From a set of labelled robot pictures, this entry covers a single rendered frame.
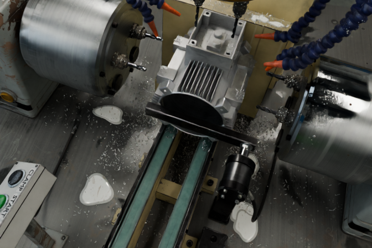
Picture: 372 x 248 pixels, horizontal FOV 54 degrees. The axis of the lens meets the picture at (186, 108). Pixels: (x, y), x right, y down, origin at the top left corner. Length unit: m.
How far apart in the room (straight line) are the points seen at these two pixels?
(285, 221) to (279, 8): 0.53
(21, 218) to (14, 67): 0.39
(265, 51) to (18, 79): 0.60
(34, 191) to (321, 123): 0.54
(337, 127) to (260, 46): 0.27
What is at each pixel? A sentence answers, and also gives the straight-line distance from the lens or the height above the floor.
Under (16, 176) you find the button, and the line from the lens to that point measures 0.72.
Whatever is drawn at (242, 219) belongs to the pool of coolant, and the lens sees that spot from 0.96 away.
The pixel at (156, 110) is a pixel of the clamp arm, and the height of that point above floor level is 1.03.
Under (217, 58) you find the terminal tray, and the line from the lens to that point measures 0.76.
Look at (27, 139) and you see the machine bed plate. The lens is 1.08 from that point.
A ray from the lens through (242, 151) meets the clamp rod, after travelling 0.78.
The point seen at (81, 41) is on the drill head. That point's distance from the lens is 0.80.
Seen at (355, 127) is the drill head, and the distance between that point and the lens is 0.75.
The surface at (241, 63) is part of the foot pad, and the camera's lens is 0.84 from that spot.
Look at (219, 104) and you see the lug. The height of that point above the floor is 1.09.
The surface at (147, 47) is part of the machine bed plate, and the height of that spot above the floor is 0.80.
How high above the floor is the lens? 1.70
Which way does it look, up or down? 56 degrees down
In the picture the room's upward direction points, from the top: 7 degrees clockwise
